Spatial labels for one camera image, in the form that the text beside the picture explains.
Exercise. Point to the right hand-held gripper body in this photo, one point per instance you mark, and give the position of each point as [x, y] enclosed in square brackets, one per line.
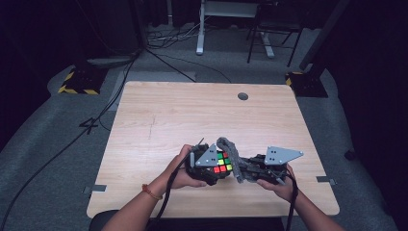
[279, 155]

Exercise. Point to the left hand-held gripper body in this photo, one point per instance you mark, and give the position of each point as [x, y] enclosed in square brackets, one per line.
[205, 159]

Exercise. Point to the grey fluffy cloth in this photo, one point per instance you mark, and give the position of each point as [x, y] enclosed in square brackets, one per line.
[232, 157]

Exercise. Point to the multicoloured puzzle cube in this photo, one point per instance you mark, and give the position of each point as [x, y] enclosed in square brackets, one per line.
[223, 162]

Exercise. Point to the person's left hand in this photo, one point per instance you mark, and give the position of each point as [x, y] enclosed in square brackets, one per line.
[174, 174]

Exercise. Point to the person's right hand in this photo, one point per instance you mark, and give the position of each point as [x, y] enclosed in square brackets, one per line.
[285, 191]

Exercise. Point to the person's dark clothing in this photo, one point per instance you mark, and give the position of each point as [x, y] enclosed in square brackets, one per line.
[224, 224]

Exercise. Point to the grey table grommet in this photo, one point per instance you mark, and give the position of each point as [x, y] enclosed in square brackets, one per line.
[242, 96]

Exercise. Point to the small black floor object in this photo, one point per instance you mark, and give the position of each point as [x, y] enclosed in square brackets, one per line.
[350, 155]

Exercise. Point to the black yellow striped stand base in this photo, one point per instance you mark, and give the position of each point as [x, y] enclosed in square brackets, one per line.
[81, 80]
[306, 85]

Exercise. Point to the black round seat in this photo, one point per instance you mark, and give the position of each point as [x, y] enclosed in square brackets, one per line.
[101, 221]

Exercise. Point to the grey slanted pole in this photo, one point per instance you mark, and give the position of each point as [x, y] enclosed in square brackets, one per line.
[322, 32]

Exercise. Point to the grey table edge bracket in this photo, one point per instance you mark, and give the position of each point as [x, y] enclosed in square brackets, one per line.
[324, 179]
[97, 188]

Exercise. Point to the white desk frame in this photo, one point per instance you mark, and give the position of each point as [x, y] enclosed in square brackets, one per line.
[200, 32]

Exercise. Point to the black chair frame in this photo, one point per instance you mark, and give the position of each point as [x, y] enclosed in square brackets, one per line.
[275, 25]

